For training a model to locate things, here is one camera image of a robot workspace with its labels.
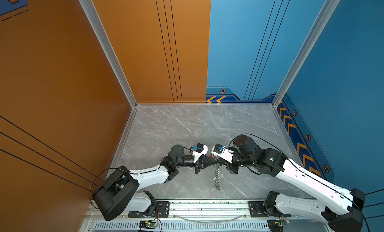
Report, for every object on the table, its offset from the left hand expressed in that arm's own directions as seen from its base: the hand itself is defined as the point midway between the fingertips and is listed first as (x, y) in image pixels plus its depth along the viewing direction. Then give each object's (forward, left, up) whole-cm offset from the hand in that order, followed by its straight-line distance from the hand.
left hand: (215, 162), depth 70 cm
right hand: (0, -1, +2) cm, 2 cm away
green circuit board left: (-23, +32, -20) cm, 44 cm away
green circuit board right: (-23, -30, -20) cm, 42 cm away
